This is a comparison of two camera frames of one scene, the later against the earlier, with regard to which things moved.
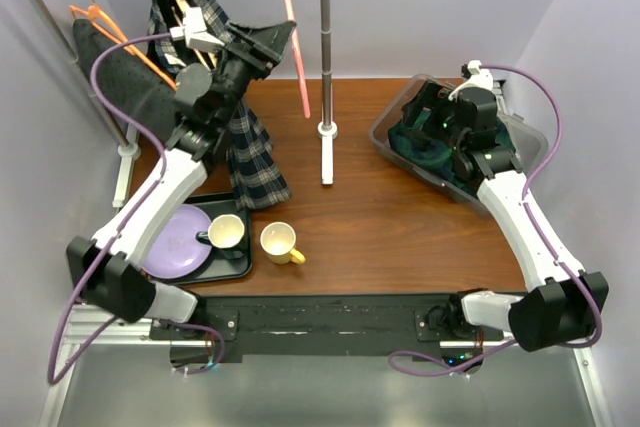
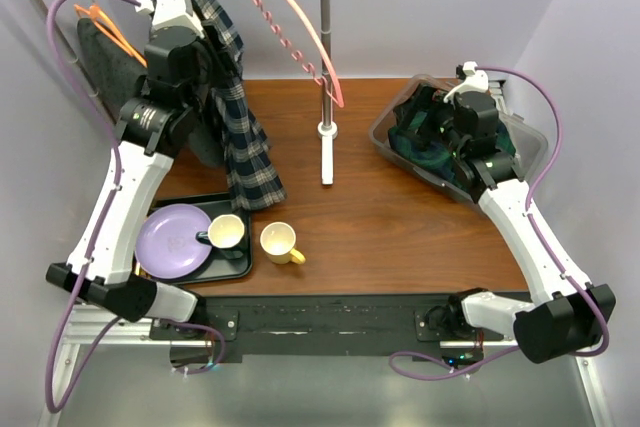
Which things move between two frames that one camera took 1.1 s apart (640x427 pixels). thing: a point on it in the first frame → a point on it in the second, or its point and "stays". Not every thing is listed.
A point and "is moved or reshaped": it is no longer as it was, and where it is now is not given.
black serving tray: [219, 269] stays
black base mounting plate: [428, 326] stays
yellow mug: [277, 241] stays
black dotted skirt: [129, 87] stays
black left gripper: [261, 48] → [212, 46]
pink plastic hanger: [297, 53] is moved or reshaped
